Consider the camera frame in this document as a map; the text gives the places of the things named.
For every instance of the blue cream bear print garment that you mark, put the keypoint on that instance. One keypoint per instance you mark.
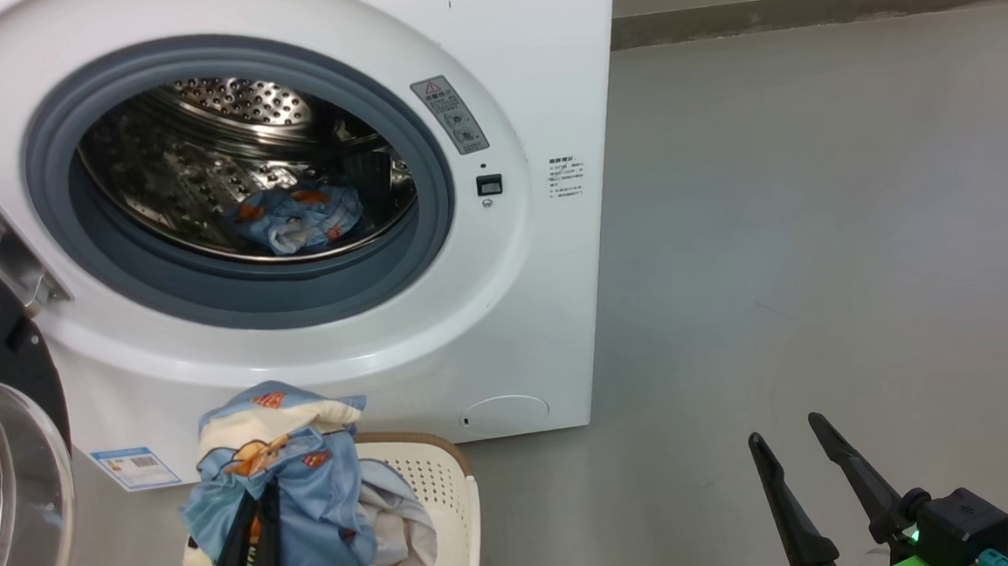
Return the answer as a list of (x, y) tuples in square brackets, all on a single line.
[(316, 504)]

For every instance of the teal right camera connector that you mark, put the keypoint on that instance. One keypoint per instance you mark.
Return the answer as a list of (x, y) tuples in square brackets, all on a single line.
[(995, 560)]

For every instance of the cream perforated laundry basket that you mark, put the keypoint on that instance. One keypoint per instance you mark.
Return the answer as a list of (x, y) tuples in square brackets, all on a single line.
[(442, 488)]

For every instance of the black door latch socket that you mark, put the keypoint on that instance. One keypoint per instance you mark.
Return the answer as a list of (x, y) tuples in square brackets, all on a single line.
[(489, 185)]

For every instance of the round white filter cover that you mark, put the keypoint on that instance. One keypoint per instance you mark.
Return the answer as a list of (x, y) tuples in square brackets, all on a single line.
[(505, 414)]

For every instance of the grey rubber door gasket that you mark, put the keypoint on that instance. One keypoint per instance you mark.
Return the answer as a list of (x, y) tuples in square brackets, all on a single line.
[(119, 280)]

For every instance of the metal door hinge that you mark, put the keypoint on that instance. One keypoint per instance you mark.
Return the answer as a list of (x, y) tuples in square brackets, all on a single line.
[(8, 252)]

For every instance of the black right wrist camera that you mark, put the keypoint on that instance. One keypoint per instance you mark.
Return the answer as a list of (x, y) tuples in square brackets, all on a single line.
[(965, 522)]

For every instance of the white washing machine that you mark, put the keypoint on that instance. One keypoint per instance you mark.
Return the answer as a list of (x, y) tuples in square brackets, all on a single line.
[(527, 80)]

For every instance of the grey warning label sticker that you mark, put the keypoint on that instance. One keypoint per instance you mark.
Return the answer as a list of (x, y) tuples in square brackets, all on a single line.
[(450, 116)]

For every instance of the steel washer drum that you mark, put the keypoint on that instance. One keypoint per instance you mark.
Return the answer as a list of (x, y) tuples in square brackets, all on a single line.
[(198, 153)]

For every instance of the blue white energy label sticker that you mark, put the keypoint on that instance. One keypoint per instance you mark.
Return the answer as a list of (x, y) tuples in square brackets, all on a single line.
[(135, 467)]

